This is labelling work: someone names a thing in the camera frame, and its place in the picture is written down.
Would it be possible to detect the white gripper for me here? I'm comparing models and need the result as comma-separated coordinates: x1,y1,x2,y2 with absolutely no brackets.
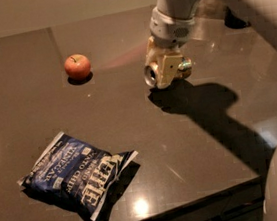
145,8,195,89

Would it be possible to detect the orange soda can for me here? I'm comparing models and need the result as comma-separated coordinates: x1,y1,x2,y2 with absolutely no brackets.
144,58,192,89

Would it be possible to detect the black mesh cup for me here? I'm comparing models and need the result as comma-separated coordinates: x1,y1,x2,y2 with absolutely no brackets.
224,8,250,29

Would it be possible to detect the red apple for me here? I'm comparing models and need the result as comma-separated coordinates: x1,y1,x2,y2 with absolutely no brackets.
64,54,91,81

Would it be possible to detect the blue chip bag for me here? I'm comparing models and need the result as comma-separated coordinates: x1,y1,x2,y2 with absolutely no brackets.
17,132,138,221

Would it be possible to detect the dark drawer with handle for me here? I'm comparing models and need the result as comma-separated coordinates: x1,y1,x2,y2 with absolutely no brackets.
141,177,264,221

